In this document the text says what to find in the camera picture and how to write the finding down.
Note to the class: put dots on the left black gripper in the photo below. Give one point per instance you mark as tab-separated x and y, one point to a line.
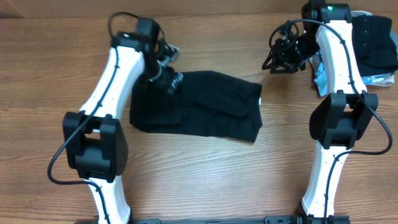
163	81

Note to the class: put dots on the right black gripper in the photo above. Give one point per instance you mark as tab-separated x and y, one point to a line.
280	58

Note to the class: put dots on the black t-shirt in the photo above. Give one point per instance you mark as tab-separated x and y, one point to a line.
207	103

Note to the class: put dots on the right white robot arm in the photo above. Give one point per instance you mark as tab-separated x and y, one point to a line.
344	114

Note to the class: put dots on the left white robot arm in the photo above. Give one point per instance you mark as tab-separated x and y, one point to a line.
95	150

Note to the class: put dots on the light blue folded garment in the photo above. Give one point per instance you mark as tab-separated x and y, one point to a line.
384	80

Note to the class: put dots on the folded black polo shirt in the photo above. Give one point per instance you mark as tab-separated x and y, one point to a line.
373	43

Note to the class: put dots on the beige grey folded garment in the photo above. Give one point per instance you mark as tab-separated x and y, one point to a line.
384	80

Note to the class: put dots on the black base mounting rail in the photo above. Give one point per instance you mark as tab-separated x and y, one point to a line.
283	219

